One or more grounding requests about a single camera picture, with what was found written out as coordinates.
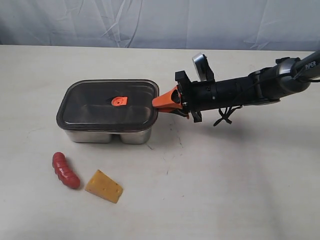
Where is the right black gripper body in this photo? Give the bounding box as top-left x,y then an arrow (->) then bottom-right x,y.
175,70 -> 218,123

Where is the dark transparent lid orange seal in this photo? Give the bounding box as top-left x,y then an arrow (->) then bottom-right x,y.
56,79 -> 161,131

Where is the yellow toy cheese wedge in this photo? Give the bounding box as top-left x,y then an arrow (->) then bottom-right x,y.
85,169 -> 123,204

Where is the red toy sausage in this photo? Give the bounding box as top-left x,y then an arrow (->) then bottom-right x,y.
52,152 -> 81,190

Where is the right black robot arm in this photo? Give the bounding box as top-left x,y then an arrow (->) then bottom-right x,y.
152,51 -> 320,126

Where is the stainless steel lunch box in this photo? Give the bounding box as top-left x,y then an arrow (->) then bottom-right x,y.
55,79 -> 161,145

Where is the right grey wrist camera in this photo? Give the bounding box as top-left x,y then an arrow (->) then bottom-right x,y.
192,53 -> 215,82

